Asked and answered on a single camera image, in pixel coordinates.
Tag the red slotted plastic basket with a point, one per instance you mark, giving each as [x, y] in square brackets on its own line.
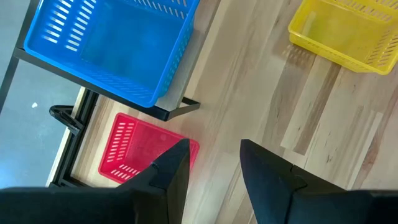
[140, 146]

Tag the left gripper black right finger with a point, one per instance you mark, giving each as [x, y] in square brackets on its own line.
[267, 180]

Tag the small white floor scrap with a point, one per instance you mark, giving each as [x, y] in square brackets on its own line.
[34, 105]

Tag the black aluminium table frame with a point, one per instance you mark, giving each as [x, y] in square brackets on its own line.
[82, 124]

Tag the yellow slotted plastic basket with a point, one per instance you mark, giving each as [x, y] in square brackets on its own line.
[335, 31]

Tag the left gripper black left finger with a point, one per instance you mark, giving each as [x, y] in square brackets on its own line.
[168, 180]

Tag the black frame corner bracket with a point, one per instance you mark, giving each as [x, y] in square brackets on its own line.
[62, 113]

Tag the blue slotted plastic basket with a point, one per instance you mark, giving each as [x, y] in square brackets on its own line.
[124, 46]

